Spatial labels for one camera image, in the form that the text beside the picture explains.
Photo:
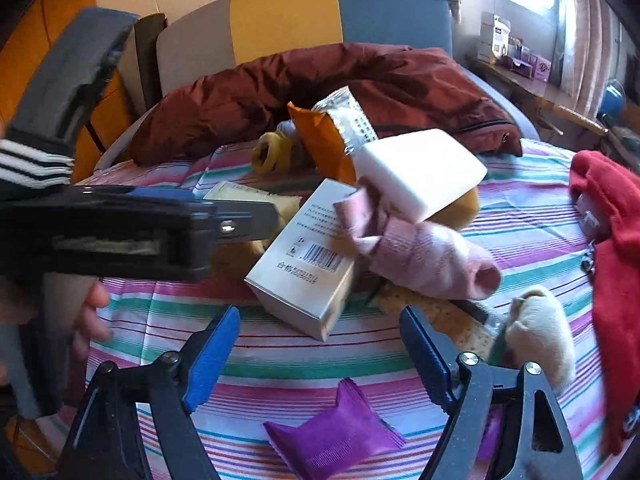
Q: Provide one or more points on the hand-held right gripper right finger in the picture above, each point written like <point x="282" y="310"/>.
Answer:
<point x="425" y="360"/>

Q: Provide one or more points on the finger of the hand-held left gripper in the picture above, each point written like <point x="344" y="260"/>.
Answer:
<point x="165" y="193"/>
<point x="245" y="222"/>

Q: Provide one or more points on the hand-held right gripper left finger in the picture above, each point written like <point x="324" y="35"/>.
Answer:
<point x="212" y="360"/>

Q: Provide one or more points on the pale green carton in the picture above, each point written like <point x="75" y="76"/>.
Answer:
<point x="235" y="192"/>

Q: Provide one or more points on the pink striped sock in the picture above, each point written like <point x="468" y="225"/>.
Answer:
<point x="430" y="255"/>

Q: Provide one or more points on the person's left hand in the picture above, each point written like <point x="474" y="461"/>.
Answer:
<point x="92" y="320"/>

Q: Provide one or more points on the cracker packet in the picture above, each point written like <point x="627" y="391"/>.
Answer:
<point x="450" y="320"/>

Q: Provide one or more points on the silver cardboard box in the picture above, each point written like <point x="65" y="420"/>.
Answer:
<point x="300" y="270"/>

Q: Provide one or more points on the black white-striped cloth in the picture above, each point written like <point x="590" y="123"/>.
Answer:
<point x="35" y="165"/>

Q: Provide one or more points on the grey plastic wrapper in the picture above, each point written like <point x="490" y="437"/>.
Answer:
<point x="287" y="130"/>

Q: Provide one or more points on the orange snack packet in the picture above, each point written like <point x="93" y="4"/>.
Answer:
<point x="320" y="135"/>

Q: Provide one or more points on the purple packet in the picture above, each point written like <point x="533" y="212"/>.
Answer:
<point x="335" y="435"/>

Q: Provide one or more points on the cream plush toy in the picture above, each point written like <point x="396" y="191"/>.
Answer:
<point x="540" y="330"/>

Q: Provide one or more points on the yellow sponge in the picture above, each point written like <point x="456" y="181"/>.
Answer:
<point x="460" y="210"/>

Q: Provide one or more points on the dark grey object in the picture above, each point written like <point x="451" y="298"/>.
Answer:
<point x="70" y="70"/>

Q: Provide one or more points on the striped tablecloth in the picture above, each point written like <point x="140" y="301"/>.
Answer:
<point x="525" y="240"/>

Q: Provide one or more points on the white sponge block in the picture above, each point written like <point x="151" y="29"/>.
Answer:
<point x="425" y="170"/>

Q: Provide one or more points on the multicolour chair back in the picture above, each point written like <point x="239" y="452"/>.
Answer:
<point x="280" y="20"/>

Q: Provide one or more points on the dark red jacket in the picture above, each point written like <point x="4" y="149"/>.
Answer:
<point x="400" y="85"/>

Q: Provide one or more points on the red cloth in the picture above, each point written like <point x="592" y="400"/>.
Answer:
<point x="620" y="260"/>

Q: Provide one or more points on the wooden side desk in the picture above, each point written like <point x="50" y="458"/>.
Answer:
<point x="540" y="92"/>

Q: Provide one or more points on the white carton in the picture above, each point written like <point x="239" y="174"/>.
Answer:
<point x="492" y="35"/>

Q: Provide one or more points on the purple box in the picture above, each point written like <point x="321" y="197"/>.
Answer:
<point x="517" y="60"/>

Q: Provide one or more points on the pink curtain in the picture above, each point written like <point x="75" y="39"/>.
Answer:
<point x="590" y="35"/>

